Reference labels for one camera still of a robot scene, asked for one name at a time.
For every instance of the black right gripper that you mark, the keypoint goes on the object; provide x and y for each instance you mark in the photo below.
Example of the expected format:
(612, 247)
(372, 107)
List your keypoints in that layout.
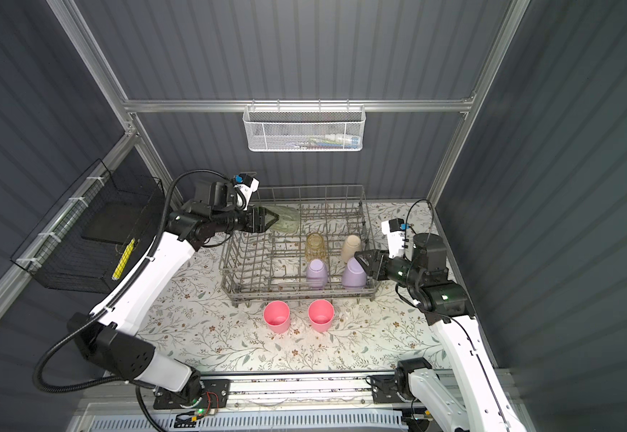
(376, 256)

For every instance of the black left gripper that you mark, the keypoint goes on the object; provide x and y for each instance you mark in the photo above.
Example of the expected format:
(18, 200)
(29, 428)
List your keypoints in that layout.
(257, 226)

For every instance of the green transparent cup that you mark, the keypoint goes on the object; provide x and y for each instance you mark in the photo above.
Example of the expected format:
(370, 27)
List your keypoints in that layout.
(289, 219)

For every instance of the lilac cup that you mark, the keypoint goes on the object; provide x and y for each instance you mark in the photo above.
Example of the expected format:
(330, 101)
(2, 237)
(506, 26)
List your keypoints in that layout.
(354, 276)
(317, 274)

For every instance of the beige cup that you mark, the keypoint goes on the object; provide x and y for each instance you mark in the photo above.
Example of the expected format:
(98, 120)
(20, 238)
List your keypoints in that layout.
(351, 245)

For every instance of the yellow transparent cup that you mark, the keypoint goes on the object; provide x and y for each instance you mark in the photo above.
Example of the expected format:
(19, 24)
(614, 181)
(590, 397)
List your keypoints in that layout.
(315, 247)

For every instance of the pink cup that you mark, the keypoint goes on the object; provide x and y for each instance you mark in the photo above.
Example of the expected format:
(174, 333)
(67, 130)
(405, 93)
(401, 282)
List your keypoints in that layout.
(277, 316)
(321, 314)

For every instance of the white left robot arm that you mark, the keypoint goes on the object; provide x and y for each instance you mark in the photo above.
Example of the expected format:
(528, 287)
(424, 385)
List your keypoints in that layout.
(107, 336)

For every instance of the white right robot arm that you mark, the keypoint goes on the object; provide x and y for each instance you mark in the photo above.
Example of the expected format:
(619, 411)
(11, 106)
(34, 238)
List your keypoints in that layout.
(452, 321)

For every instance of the tubes in white basket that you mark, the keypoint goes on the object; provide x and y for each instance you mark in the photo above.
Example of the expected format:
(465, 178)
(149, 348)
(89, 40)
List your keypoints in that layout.
(329, 141)

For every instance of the white vented cover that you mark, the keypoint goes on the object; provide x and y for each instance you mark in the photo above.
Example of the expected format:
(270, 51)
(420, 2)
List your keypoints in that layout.
(293, 420)

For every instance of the yellow brush in basket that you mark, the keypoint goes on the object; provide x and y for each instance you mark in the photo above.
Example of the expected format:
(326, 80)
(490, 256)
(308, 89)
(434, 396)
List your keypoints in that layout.
(123, 261)

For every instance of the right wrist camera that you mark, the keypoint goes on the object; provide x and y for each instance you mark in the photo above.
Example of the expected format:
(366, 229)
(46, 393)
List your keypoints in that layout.
(394, 231)

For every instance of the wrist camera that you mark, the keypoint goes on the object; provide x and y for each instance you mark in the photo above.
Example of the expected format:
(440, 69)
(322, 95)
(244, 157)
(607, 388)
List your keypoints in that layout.
(394, 231)
(245, 187)

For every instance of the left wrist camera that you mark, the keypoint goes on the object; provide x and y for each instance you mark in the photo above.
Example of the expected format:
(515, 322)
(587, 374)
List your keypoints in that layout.
(245, 187)

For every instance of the grey wire dish rack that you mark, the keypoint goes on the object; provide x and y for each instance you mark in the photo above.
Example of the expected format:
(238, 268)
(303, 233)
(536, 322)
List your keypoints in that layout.
(272, 266)

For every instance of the white mesh wall basket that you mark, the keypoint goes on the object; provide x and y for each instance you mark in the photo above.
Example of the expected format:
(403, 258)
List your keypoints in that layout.
(269, 128)

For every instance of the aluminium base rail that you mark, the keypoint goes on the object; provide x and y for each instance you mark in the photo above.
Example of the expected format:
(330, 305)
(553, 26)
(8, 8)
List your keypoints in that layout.
(356, 389)

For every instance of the black wire wall basket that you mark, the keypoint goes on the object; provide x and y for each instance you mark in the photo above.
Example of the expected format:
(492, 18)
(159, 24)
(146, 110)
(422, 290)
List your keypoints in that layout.
(79, 249)

